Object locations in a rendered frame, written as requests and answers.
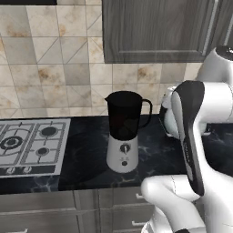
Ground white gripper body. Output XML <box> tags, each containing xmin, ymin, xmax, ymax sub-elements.
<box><xmin>158</xmin><ymin>86</ymin><xmax>183</xmax><ymax>140</ymax></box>

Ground blender with black jug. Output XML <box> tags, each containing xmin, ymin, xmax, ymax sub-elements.
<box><xmin>104</xmin><ymin>90</ymin><xmax>154</xmax><ymax>174</ymax></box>

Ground shallow grey drawer front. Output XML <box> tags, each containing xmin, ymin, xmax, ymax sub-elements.
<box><xmin>97</xmin><ymin>186</ymin><xmax>146</xmax><ymax>210</ymax></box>

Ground deep grey drawer front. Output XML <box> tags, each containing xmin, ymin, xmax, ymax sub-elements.
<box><xmin>99</xmin><ymin>203</ymin><xmax>157</xmax><ymax>233</ymax></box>

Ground narrow grey cupboard panel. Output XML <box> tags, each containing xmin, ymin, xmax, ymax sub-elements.
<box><xmin>73</xmin><ymin>188</ymin><xmax>102</xmax><ymax>233</ymax></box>

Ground grey gas hob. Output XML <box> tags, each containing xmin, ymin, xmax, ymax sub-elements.
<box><xmin>0</xmin><ymin>117</ymin><xmax>72</xmax><ymax>178</ymax></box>

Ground wide grey drawer front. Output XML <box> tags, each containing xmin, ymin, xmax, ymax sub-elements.
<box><xmin>0</xmin><ymin>189</ymin><xmax>76</xmax><ymax>217</ymax></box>

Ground dark extractor hood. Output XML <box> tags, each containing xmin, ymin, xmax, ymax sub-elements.
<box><xmin>0</xmin><ymin>0</ymin><xmax>58</xmax><ymax>6</ymax></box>

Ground wide grey wall cupboard door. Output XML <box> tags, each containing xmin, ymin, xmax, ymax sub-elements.
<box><xmin>101</xmin><ymin>0</ymin><xmax>220</xmax><ymax>65</ymax></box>

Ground long silver cupboard handle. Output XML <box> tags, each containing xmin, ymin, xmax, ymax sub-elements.
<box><xmin>223</xmin><ymin>12</ymin><xmax>233</xmax><ymax>46</ymax></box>
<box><xmin>202</xmin><ymin>0</ymin><xmax>219</xmax><ymax>56</ymax></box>

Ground narrow grey wall cupboard door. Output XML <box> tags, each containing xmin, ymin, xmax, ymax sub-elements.
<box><xmin>211</xmin><ymin>0</ymin><xmax>233</xmax><ymax>51</ymax></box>

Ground silver cupboard door handle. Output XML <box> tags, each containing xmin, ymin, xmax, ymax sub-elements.
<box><xmin>5</xmin><ymin>228</ymin><xmax>29</xmax><ymax>233</ymax></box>

